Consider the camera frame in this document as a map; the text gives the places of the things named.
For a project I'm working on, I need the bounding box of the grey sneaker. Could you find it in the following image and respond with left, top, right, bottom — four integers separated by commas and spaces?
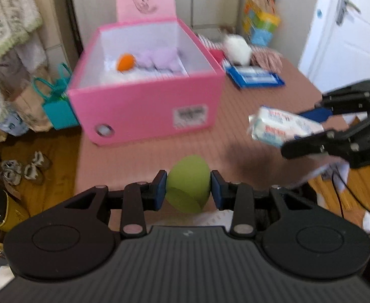
0, 169, 22, 185
2, 159, 23, 173

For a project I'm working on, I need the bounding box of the orange ball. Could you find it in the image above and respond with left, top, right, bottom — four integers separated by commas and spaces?
117, 54, 137, 72

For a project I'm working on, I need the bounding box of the black cable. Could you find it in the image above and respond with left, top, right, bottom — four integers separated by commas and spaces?
331, 164, 370, 220

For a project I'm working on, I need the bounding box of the blue printed bag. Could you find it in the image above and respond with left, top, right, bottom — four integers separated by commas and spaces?
0, 114, 29, 137

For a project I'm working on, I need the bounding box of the floral cloth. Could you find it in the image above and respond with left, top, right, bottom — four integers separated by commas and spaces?
250, 47, 283, 70

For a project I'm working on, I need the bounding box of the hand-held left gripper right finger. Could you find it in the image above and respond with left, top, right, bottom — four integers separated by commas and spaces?
211, 170, 315, 239

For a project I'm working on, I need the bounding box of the brown furry shoe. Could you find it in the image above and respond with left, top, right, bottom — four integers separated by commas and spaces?
24, 151, 52, 184

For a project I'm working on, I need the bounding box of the green sponge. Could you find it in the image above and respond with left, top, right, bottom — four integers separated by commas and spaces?
166, 155, 211, 214

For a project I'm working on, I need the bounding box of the white wet wipes pack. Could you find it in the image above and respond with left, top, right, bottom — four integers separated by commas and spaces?
248, 106, 325, 148

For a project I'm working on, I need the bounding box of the teal tote bag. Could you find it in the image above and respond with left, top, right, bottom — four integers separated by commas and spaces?
33, 63, 80, 131

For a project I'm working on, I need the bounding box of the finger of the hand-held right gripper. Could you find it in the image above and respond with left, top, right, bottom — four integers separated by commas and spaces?
299, 80, 370, 123
281, 130, 360, 160

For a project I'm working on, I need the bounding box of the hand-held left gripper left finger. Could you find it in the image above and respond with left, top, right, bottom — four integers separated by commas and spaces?
63, 170, 168, 239

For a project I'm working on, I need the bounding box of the white panda plush toy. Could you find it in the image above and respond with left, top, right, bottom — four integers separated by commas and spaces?
223, 34, 253, 64

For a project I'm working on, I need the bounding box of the blue wet wipes pack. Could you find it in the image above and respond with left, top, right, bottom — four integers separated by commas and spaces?
225, 65, 285, 89

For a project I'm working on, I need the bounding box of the striped sheet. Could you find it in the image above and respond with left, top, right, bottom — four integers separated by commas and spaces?
198, 32, 230, 52

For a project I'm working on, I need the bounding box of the colourful paper bag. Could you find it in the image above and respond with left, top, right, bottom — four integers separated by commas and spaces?
242, 0, 282, 46

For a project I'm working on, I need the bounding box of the brown paper bag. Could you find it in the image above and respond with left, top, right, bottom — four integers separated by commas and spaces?
11, 82, 53, 132

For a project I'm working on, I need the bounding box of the metal door handle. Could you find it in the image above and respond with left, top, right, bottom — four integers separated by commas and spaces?
336, 0, 361, 26

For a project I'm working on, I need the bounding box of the pink storage box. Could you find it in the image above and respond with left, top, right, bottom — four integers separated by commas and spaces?
67, 17, 226, 147

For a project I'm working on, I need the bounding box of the pink tote bag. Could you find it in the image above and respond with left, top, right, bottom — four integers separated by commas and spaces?
115, 0, 177, 24

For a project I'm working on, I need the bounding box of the purple plush toy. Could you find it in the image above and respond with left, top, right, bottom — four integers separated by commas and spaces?
136, 49, 185, 74

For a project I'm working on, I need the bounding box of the white door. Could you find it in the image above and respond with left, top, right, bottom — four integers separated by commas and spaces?
299, 0, 370, 86

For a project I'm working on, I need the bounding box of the yellow bin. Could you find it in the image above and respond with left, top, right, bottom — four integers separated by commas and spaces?
0, 188, 31, 232

